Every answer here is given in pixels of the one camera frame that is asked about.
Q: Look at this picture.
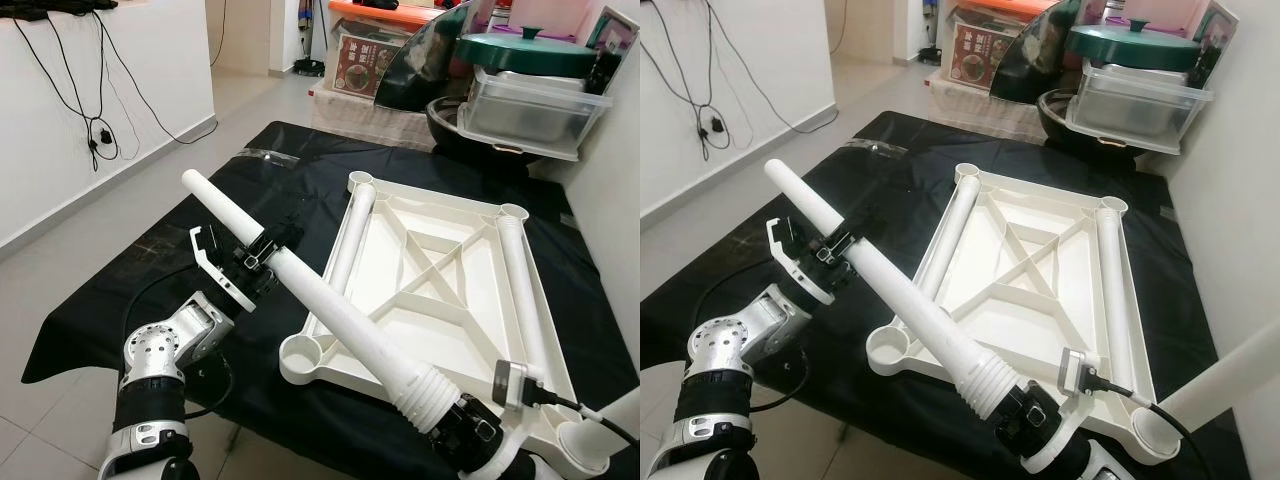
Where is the dark picture frame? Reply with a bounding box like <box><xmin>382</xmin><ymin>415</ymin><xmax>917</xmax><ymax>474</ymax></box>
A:
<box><xmin>1195</xmin><ymin>0</ymin><xmax>1241</xmax><ymax>86</ymax></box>
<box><xmin>585</xmin><ymin>5</ymin><xmax>641</xmax><ymax>86</ymax></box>

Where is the light wooden door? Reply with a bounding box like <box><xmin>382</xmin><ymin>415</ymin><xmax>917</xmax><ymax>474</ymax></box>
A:
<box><xmin>825</xmin><ymin>0</ymin><xmax>896</xmax><ymax>63</ymax></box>
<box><xmin>205</xmin><ymin>0</ymin><xmax>273</xmax><ymax>73</ymax></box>

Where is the clear plastic bin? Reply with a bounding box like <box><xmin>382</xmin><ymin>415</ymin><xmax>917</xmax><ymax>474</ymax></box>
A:
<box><xmin>1065</xmin><ymin>62</ymin><xmax>1216</xmax><ymax>156</ymax></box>
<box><xmin>458</xmin><ymin>68</ymin><xmax>613</xmax><ymax>161</ymax></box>

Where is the clear tape cross patch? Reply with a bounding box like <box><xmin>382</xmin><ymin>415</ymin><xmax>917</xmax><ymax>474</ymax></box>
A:
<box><xmin>125</xmin><ymin>232</ymin><xmax>196</xmax><ymax>263</ymax></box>

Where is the black wall cable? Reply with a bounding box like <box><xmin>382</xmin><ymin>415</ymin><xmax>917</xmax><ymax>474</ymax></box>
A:
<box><xmin>90</xmin><ymin>10</ymin><xmax>219</xmax><ymax>146</ymax></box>
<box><xmin>700</xmin><ymin>0</ymin><xmax>841</xmax><ymax>136</ymax></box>
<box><xmin>650</xmin><ymin>0</ymin><xmax>731</xmax><ymax>161</ymax></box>
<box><xmin>10</xmin><ymin>15</ymin><xmax>121</xmax><ymax>171</ymax></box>

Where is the pink box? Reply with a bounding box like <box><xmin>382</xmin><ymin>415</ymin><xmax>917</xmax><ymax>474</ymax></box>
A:
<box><xmin>1090</xmin><ymin>0</ymin><xmax>1216</xmax><ymax>31</ymax></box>
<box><xmin>470</xmin><ymin>0</ymin><xmax>601</xmax><ymax>36</ymax></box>

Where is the black wok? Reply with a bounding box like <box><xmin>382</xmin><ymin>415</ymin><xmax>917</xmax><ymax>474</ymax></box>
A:
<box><xmin>425</xmin><ymin>97</ymin><xmax>541</xmax><ymax>176</ymax></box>
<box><xmin>1038</xmin><ymin>88</ymin><xmax>1151</xmax><ymax>166</ymax></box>

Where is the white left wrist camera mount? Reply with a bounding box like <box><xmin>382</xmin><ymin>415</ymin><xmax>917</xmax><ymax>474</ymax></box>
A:
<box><xmin>767</xmin><ymin>218</ymin><xmax>851</xmax><ymax>306</ymax></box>
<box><xmin>190</xmin><ymin>225</ymin><xmax>276</xmax><ymax>313</ymax></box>

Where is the clear tape strip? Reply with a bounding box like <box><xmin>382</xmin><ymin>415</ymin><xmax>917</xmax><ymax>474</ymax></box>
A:
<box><xmin>845</xmin><ymin>138</ymin><xmax>906</xmax><ymax>159</ymax></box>
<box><xmin>240</xmin><ymin>146</ymin><xmax>301</xmax><ymax>167</ymax></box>

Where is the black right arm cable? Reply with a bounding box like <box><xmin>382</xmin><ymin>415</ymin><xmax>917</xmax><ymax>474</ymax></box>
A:
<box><xmin>1090</xmin><ymin>372</ymin><xmax>1201</xmax><ymax>480</ymax></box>
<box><xmin>520</xmin><ymin>385</ymin><xmax>641</xmax><ymax>446</ymax></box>

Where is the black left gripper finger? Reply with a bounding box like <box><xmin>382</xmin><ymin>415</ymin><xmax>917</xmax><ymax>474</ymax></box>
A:
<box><xmin>257</xmin><ymin>216</ymin><xmax>307</xmax><ymax>260</ymax></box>
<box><xmin>837</xmin><ymin>206</ymin><xmax>882</xmax><ymax>252</ymax></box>

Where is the black power strip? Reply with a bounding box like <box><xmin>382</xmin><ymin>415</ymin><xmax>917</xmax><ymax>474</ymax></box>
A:
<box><xmin>0</xmin><ymin>0</ymin><xmax>119</xmax><ymax>21</ymax></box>

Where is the white plastic table top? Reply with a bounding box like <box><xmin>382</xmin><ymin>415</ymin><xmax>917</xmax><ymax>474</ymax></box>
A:
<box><xmin>278</xmin><ymin>170</ymin><xmax>613</xmax><ymax>479</ymax></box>
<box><xmin>865</xmin><ymin>162</ymin><xmax>1183</xmax><ymax>466</ymax></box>

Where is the beige woven mat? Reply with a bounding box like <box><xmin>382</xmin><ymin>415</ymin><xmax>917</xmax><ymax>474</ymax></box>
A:
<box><xmin>310</xmin><ymin>85</ymin><xmax>441</xmax><ymax>151</ymax></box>
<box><xmin>925</xmin><ymin>70</ymin><xmax>1051</xmax><ymax>141</ymax></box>

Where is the black table cloth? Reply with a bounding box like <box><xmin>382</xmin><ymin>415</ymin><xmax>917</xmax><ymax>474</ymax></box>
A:
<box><xmin>22</xmin><ymin>120</ymin><xmax>641</xmax><ymax>480</ymax></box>
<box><xmin>640</xmin><ymin>110</ymin><xmax>1251</xmax><ymax>480</ymax></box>

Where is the green pot lid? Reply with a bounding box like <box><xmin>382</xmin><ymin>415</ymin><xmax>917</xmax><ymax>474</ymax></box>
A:
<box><xmin>455</xmin><ymin>25</ymin><xmax>601</xmax><ymax>79</ymax></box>
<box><xmin>1065</xmin><ymin>18</ymin><xmax>1206</xmax><ymax>73</ymax></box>

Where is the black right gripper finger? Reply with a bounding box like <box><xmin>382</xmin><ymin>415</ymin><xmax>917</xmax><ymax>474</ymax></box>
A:
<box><xmin>996</xmin><ymin>382</ymin><xmax>1037</xmax><ymax>442</ymax></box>
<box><xmin>430</xmin><ymin>399</ymin><xmax>478</xmax><ymax>454</ymax></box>

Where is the black shiny bag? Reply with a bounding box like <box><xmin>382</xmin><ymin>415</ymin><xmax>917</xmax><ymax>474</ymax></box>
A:
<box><xmin>990</xmin><ymin>0</ymin><xmax>1086</xmax><ymax>103</ymax></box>
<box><xmin>375</xmin><ymin>5</ymin><xmax>476</xmax><ymax>111</ymax></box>

